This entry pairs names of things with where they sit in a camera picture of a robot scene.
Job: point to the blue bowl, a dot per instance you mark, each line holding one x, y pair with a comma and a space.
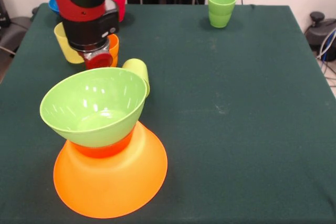
53, 6

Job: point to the dark green tablecloth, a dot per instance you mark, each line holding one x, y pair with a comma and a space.
236, 142

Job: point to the red-orange bowl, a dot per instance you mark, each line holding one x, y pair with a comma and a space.
105, 150

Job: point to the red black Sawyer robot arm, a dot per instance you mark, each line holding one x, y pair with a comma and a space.
81, 3

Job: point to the large orange bowl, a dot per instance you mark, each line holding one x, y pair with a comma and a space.
110, 182

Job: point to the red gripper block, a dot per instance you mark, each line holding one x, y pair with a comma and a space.
98, 61

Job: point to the yellow cup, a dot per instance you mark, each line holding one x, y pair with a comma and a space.
63, 45

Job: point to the orange cup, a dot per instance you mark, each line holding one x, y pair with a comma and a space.
114, 48

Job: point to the green cup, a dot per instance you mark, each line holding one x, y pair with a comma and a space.
221, 11

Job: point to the lime cup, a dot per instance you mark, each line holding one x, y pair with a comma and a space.
137, 69

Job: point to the black equipment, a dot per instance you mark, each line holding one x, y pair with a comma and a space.
3, 9

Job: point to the green bowl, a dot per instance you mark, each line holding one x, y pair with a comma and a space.
92, 103

